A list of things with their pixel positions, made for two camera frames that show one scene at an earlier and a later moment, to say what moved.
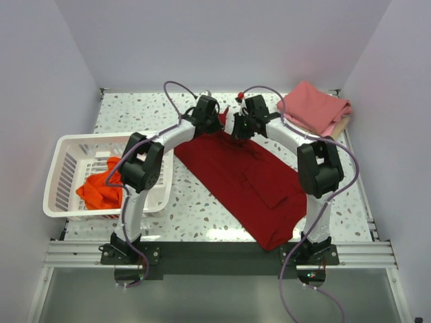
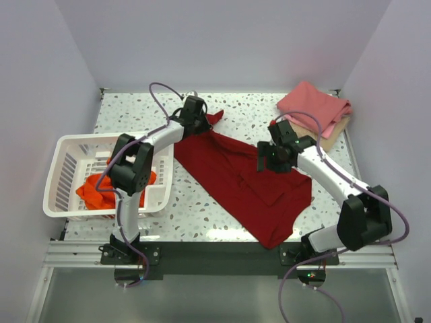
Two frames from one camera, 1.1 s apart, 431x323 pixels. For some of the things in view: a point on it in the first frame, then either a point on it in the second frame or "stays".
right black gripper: (238, 134) → (263, 150)
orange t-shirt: (99, 195) stays
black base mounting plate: (219, 258) stays
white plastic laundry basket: (75, 157) stays
